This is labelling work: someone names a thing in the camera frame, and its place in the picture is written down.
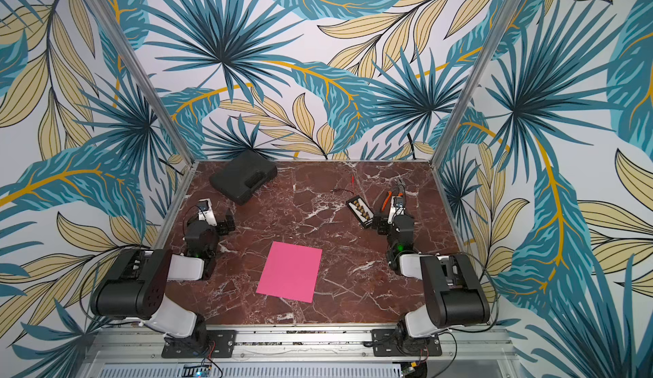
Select pink square paper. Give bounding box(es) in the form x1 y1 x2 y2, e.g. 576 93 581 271
256 241 322 303

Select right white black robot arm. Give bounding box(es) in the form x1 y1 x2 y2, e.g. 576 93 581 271
372 214 491 343

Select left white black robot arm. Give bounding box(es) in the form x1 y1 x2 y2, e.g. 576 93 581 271
89 211 236 341

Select black plastic tool case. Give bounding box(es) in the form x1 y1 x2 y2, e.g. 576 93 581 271
209 150 277 206

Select green circuit board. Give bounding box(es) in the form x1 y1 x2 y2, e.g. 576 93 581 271
180 364 212 378

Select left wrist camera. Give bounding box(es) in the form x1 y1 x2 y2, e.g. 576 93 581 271
197 199 217 227

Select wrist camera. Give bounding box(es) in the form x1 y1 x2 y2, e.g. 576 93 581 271
388 192 406 224
197 199 217 227

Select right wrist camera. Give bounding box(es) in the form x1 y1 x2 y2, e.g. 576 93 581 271
388 192 406 224

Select orange handled pliers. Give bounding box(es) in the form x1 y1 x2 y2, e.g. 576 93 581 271
381 191 393 212

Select red black probe wire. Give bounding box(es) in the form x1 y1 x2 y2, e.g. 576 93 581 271
331 172 358 196

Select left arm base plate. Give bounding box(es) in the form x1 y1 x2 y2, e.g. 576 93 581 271
161 330 236 359

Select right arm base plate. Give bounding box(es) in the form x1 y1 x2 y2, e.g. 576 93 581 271
370 329 442 357

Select aluminium front rail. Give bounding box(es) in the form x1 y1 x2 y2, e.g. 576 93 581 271
85 324 517 364

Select right aluminium frame post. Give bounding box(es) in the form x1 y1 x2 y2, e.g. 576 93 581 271
430 0 521 171

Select aluminium frame post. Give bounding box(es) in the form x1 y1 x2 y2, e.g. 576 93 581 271
430 0 521 171
85 0 195 167

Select left aluminium frame post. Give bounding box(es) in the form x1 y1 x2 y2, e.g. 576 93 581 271
85 0 195 167

